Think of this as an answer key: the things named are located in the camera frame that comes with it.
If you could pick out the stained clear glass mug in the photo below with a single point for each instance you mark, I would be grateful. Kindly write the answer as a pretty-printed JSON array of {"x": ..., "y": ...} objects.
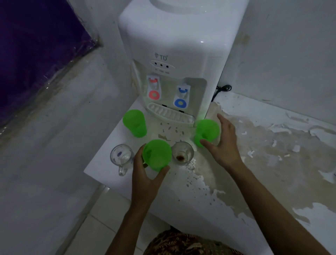
[{"x": 182, "y": 155}]

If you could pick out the person's right hand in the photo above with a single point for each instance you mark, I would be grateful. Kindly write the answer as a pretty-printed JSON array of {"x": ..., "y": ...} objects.
[{"x": 227, "y": 147}]

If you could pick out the blue dispenser tap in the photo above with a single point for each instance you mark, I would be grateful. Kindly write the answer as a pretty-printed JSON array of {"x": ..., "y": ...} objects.
[{"x": 181, "y": 98}]

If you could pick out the person's right forearm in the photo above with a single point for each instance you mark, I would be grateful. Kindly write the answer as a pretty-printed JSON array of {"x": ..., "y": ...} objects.
[{"x": 273, "y": 210}]

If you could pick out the purple plastic sheet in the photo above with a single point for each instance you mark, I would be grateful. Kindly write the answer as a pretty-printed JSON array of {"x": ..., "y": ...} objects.
[{"x": 36, "y": 47}]

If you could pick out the white water dispenser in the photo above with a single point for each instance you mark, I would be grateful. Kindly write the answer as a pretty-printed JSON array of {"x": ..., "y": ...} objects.
[{"x": 173, "y": 36}]

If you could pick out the person's left forearm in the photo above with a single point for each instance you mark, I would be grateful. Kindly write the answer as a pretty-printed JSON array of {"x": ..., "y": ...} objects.
[{"x": 128, "y": 228}]

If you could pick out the person's left hand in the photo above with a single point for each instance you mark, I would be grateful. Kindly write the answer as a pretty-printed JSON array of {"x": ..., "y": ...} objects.
[{"x": 141, "y": 184}]

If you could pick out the red dispenser tap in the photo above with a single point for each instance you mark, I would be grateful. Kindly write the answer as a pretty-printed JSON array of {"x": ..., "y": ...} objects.
[{"x": 153, "y": 90}]

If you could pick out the brown patterned clothing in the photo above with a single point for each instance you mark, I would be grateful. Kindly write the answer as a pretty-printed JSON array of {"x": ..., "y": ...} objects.
[{"x": 189, "y": 244}]

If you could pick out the white drip tray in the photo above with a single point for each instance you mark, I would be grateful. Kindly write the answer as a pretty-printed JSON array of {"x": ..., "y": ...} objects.
[{"x": 170, "y": 113}]

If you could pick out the person's left thumb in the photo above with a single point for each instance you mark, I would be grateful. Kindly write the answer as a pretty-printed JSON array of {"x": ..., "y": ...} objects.
[{"x": 161, "y": 174}]

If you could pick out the person's right thumb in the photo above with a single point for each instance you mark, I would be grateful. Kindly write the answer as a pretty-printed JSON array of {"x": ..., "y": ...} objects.
[{"x": 209, "y": 146}]

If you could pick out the green plastic cup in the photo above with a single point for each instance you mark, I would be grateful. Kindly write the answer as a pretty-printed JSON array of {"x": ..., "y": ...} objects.
[
  {"x": 207, "y": 131},
  {"x": 135, "y": 123},
  {"x": 157, "y": 155}
]

